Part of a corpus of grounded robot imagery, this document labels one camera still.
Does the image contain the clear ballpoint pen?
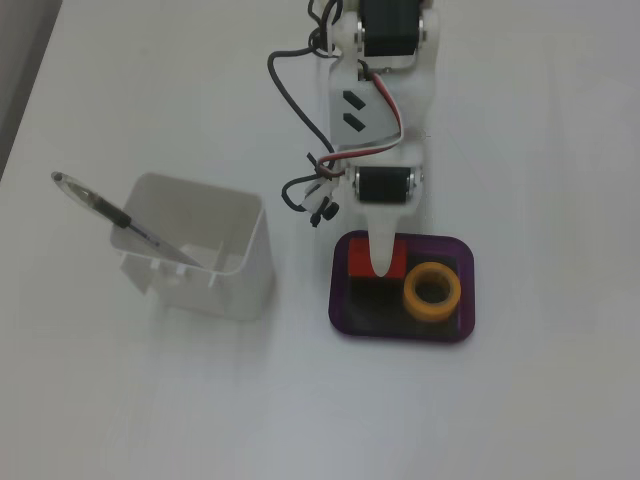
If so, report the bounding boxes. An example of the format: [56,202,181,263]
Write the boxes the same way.
[50,170,202,267]

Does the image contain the red cube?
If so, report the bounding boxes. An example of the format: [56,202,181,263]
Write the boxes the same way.
[347,238,408,280]

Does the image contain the purple tray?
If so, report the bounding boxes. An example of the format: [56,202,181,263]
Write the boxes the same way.
[327,229,477,347]

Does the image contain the white plastic box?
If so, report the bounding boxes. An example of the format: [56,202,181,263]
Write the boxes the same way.
[109,171,276,323]

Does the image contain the red white black servo wire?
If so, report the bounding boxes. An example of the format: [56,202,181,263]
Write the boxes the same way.
[314,61,405,174]

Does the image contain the yellow tape roll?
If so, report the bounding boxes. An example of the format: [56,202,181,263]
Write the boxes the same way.
[401,260,463,323]

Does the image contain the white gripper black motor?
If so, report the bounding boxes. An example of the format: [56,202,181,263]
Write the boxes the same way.
[343,143,427,279]

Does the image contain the black cable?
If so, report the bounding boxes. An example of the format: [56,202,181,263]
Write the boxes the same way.
[266,0,347,229]

